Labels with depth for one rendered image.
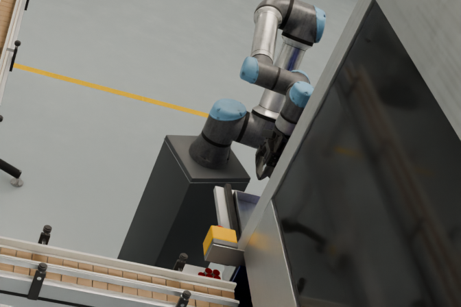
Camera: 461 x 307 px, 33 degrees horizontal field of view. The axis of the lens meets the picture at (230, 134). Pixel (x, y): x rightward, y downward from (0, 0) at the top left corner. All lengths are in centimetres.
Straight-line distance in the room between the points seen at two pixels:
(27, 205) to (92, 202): 31
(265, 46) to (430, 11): 103
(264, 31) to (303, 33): 21
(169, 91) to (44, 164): 121
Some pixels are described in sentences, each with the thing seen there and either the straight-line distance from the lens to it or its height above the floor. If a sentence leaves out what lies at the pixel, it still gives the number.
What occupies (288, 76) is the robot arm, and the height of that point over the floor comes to 132.
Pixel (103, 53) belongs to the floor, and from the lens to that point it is 497.
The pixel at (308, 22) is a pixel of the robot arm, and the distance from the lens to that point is 272.
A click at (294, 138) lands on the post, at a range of 198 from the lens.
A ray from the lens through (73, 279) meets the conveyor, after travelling 201.
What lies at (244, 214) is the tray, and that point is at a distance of 251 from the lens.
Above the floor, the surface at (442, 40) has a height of 188.
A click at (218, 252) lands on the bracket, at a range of 213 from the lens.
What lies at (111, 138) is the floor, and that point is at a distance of 421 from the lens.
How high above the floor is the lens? 231
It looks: 30 degrees down
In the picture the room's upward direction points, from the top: 24 degrees clockwise
